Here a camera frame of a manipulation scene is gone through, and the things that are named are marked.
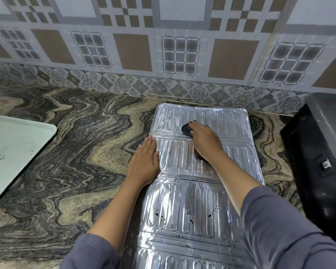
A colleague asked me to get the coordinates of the person's right hand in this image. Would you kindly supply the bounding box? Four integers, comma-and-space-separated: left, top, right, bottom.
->
188, 120, 225, 160

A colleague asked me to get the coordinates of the black gas stove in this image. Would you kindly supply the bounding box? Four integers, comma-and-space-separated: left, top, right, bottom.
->
279, 92, 336, 236

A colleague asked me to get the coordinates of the person's right forearm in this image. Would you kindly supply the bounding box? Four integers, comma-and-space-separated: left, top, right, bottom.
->
202, 150, 336, 269

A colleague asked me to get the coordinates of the pale green plastic tray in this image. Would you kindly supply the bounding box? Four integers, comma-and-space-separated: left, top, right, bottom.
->
0, 113, 58, 209

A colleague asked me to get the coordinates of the person's left forearm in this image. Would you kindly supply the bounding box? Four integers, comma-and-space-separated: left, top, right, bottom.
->
60, 176, 155, 269

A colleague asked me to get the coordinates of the person's left hand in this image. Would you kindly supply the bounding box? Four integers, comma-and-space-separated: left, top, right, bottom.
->
126, 136, 161, 186

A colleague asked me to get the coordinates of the black scrubbing sponge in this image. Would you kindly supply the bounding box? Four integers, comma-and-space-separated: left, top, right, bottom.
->
181, 120, 197, 138

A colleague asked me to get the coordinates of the silver ribbed foil splash guard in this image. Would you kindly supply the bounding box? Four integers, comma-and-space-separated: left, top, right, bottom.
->
120, 103, 265, 269

